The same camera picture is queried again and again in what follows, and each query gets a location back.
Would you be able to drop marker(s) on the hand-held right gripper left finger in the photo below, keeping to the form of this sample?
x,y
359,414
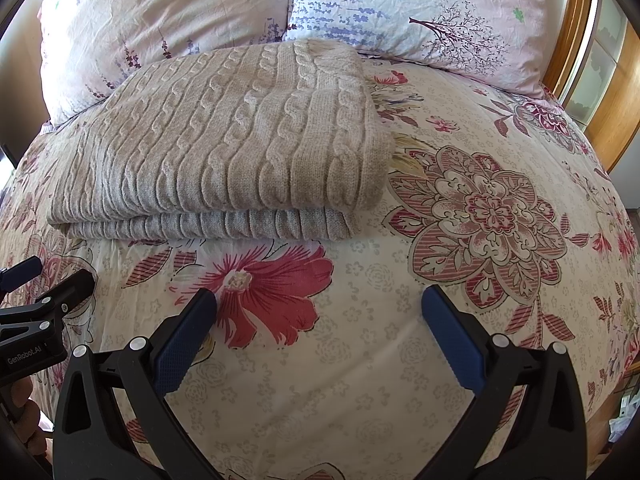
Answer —
x,y
185,345

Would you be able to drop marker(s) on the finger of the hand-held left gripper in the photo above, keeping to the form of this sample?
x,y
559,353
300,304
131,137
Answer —
x,y
70,292
22,270

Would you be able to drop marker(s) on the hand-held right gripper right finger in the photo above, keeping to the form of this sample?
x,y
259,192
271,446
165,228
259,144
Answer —
x,y
450,335

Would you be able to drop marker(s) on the person's left hand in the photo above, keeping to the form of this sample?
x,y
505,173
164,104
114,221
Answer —
x,y
30,415

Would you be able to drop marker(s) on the floral bed quilt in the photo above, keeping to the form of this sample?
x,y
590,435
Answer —
x,y
450,210

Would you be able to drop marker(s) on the pink pillow with green flower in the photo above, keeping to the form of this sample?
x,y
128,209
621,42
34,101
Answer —
x,y
175,15

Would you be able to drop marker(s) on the wooden headboard with glass panels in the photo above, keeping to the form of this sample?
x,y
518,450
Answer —
x,y
600,60

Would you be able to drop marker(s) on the lavender and tree print pillow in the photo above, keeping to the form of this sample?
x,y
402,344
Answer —
x,y
425,10

